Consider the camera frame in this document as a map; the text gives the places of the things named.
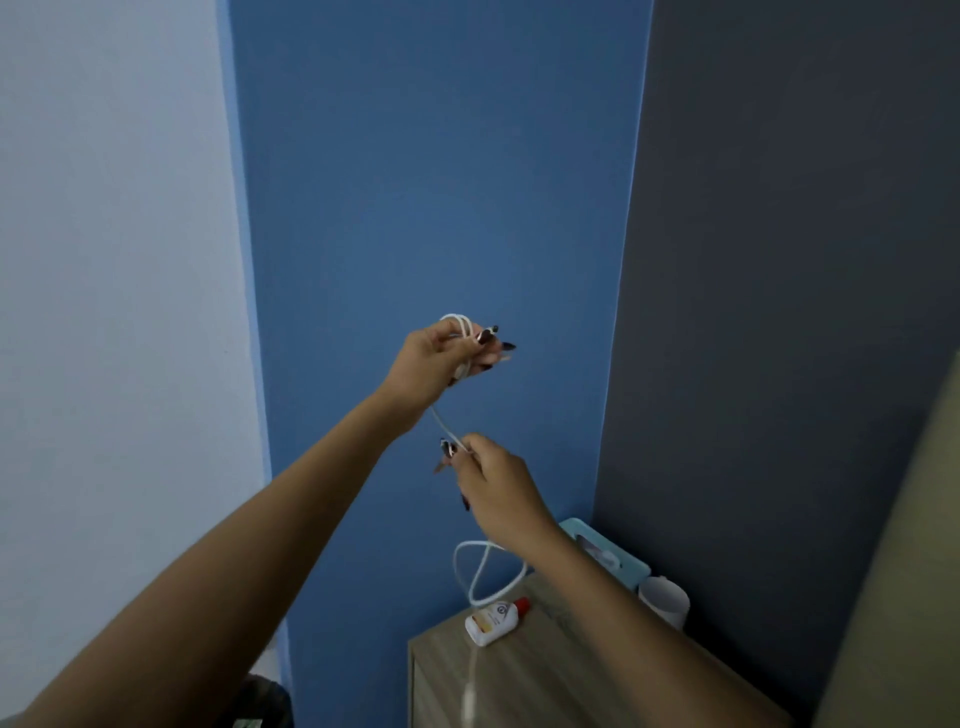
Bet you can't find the person's right hand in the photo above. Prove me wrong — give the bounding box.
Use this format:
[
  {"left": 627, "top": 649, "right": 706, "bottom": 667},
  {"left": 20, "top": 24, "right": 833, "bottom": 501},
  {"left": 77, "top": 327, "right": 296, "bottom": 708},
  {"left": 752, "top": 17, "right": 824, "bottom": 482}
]
[{"left": 433, "top": 432, "right": 561, "bottom": 558}]

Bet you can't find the wooden nightstand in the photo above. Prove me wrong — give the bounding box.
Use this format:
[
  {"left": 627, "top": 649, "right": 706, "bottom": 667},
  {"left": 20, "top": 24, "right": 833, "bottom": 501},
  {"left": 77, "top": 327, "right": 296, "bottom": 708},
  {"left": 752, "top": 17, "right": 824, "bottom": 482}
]
[{"left": 406, "top": 572, "right": 798, "bottom": 728}]

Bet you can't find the person's left forearm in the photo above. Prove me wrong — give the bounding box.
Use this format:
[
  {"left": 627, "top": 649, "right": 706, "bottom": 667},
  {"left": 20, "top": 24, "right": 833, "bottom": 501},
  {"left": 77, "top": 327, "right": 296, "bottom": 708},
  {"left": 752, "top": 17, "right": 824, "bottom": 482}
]
[{"left": 11, "top": 387, "right": 416, "bottom": 728}]

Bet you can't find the teal tissue box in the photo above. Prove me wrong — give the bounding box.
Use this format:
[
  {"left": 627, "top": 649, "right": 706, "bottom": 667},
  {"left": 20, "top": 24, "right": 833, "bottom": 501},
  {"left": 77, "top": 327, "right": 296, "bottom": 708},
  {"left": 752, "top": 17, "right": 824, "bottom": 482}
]
[{"left": 558, "top": 516, "right": 653, "bottom": 594}]

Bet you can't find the white cup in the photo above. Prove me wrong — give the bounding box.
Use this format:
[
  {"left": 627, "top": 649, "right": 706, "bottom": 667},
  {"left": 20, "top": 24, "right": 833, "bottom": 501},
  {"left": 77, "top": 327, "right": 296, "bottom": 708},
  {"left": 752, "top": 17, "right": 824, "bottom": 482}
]
[{"left": 637, "top": 575, "right": 692, "bottom": 633}]

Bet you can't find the dark bag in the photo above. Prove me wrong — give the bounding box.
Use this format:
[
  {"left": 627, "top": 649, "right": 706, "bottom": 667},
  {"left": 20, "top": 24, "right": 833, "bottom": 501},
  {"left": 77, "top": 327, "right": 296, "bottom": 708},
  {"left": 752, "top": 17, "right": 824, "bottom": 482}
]
[{"left": 216, "top": 672, "right": 296, "bottom": 728}]

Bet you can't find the person's left hand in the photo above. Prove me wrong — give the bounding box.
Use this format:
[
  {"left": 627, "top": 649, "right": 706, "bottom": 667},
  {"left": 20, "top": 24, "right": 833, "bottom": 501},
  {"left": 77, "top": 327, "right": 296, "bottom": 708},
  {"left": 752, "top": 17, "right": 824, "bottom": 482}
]
[{"left": 377, "top": 318, "right": 519, "bottom": 435}]

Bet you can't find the beige headboard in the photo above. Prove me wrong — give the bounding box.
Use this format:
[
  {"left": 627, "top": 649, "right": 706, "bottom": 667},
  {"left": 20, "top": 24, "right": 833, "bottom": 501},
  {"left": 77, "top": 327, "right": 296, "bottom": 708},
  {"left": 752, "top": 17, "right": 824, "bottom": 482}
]
[{"left": 812, "top": 351, "right": 960, "bottom": 728}]

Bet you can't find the white cable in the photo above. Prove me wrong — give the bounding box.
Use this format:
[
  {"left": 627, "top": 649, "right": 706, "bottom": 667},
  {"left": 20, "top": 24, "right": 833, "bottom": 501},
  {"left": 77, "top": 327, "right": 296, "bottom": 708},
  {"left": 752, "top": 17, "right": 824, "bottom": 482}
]
[{"left": 428, "top": 312, "right": 531, "bottom": 728}]

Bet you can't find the person's right forearm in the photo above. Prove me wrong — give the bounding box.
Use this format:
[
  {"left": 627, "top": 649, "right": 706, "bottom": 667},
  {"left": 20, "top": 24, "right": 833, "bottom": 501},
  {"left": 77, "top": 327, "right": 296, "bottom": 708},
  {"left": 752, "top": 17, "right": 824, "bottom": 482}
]
[{"left": 517, "top": 519, "right": 795, "bottom": 728}]

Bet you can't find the white bottle with red cap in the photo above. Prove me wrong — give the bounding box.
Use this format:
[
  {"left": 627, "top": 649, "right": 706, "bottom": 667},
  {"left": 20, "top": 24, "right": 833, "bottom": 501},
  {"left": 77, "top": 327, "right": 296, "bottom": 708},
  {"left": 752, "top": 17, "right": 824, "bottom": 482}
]
[{"left": 464, "top": 597, "right": 533, "bottom": 649}]

